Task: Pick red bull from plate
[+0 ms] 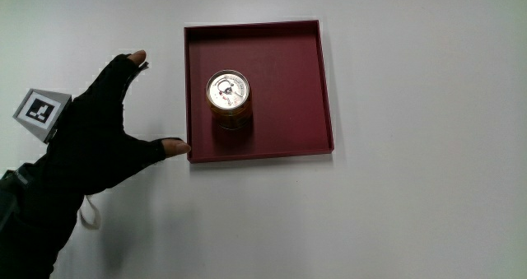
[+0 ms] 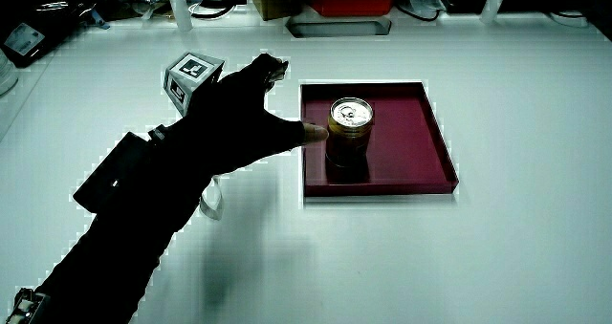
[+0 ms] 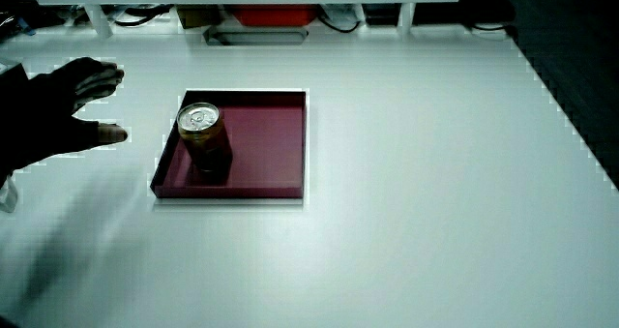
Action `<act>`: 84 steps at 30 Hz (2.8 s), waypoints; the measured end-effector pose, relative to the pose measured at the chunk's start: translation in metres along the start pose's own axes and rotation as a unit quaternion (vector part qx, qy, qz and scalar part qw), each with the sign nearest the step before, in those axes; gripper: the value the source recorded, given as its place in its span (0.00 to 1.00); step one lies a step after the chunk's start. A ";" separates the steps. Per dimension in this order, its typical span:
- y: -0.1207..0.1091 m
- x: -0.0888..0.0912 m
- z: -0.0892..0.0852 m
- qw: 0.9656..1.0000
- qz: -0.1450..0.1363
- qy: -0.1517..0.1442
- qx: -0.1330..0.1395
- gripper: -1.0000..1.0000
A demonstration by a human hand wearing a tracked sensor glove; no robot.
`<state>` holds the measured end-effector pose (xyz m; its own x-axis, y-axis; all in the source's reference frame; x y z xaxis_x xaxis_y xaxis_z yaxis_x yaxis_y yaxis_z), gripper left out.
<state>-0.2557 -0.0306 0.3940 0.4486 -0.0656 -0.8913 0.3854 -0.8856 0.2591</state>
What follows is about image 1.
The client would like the person's left hand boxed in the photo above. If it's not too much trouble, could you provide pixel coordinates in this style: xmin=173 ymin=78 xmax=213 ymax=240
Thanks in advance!
xmin=12 ymin=49 xmax=193 ymax=197

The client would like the gold red bull can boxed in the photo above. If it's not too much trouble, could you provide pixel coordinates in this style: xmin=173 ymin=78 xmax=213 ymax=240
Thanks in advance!
xmin=205 ymin=69 xmax=254 ymax=131

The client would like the dark red square plate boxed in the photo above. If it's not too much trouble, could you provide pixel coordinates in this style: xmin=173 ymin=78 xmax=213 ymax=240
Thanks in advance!
xmin=183 ymin=19 xmax=335 ymax=165

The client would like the person's left forearm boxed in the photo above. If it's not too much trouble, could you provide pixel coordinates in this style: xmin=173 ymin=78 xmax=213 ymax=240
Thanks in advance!
xmin=0 ymin=157 xmax=86 ymax=279

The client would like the white strap loop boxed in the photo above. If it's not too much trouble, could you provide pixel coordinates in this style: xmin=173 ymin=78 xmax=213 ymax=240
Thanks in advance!
xmin=77 ymin=194 xmax=102 ymax=231

